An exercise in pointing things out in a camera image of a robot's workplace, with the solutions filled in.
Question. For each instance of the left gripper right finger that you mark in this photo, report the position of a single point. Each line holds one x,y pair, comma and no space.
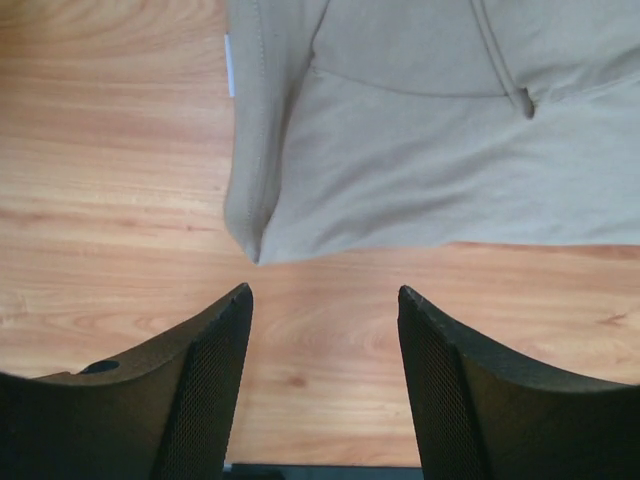
482,410

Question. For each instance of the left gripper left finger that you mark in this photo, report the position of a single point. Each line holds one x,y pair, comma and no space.
163,409

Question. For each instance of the beige t shirt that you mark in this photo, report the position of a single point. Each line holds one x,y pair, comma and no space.
362,124

